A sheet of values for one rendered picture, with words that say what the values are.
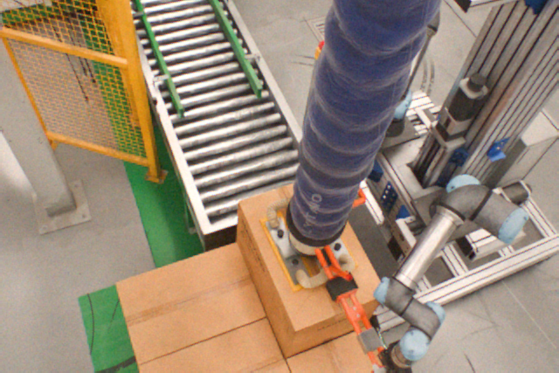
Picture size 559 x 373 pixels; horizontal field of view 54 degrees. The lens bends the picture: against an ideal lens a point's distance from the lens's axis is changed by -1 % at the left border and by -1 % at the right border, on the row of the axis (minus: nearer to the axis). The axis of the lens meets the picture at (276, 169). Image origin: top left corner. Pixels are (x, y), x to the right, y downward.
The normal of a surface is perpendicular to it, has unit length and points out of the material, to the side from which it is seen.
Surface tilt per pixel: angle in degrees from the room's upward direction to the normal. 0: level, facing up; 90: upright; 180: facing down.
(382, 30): 74
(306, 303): 0
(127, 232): 0
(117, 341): 0
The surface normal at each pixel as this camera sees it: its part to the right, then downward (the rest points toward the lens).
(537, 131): 0.07, -0.54
